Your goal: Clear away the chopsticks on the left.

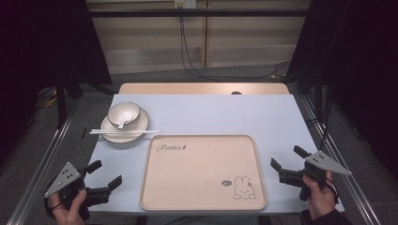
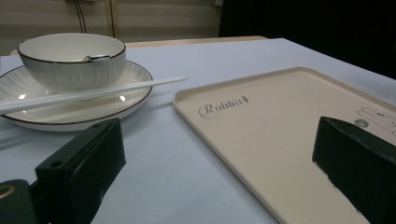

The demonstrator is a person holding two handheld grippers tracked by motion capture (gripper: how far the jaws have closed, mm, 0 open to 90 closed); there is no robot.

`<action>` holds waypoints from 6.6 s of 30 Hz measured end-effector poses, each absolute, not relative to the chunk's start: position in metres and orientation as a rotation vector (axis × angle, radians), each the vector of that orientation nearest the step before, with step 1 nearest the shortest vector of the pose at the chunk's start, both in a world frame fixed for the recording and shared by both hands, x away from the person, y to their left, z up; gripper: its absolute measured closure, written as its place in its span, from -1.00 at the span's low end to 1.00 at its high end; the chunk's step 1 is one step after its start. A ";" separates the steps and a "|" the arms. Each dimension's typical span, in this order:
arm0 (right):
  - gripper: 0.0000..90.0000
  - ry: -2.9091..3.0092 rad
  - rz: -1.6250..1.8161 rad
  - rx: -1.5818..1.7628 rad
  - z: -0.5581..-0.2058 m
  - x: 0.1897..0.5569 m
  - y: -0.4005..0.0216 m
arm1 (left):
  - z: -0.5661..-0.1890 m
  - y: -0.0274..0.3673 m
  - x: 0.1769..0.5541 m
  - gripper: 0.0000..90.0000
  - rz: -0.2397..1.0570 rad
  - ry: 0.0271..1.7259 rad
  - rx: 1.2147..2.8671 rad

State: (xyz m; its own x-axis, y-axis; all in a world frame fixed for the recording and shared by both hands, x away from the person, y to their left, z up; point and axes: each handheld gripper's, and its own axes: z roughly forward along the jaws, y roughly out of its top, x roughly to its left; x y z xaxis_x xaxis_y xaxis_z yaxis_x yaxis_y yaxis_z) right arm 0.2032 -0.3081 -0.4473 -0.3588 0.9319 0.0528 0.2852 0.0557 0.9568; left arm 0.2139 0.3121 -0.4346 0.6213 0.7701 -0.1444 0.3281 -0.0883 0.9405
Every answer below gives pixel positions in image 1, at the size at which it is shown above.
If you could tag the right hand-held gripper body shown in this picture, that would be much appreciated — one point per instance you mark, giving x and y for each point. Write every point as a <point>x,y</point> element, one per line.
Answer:
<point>324,162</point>

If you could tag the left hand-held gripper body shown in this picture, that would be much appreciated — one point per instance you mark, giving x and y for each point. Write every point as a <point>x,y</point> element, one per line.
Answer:
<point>64,178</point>

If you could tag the white chopstick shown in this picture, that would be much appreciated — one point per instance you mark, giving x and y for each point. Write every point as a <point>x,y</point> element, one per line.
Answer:
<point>97,133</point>
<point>150,131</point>

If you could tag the white ceramic spoon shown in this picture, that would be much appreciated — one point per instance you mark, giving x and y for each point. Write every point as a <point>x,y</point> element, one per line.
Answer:
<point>125,120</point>

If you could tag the white bowl dark rim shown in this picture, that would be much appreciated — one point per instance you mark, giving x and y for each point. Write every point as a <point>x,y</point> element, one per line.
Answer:
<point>120,112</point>

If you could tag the white plate dark rim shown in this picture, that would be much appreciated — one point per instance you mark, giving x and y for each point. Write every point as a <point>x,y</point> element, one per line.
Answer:
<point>142,123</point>

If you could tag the beige rectangular tray rabbit print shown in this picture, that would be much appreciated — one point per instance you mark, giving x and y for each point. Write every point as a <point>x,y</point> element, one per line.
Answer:
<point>200,175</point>

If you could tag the person's right hand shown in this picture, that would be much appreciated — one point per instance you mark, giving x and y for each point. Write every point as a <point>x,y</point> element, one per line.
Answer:
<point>322,198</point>

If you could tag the person's left hand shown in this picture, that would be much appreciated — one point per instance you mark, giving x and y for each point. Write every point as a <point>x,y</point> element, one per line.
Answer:
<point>67,215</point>

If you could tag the small black stick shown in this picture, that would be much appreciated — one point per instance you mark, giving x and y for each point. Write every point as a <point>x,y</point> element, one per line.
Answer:
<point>84,133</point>

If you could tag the black metal stand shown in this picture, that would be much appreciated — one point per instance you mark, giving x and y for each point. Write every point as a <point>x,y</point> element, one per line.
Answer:
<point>318,93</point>
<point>60,100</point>

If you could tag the light blue table mat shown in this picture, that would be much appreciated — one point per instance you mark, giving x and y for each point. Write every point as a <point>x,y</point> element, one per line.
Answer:
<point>219,114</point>

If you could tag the black curtain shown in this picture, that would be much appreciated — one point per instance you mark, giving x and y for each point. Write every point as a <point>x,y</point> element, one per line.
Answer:
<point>359,56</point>
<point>40,40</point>

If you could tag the wooden table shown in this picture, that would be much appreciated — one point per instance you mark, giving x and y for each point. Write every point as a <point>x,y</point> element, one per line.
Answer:
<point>187,88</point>

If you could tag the metal floor rail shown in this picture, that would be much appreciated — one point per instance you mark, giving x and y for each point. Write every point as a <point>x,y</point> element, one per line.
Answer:
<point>341,156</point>
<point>40,168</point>

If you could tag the black horizontal frame bar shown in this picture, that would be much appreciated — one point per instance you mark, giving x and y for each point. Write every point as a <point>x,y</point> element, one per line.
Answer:
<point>200,12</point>

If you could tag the white wall socket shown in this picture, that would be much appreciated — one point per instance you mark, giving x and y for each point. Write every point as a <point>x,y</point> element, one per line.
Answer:
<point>185,3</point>

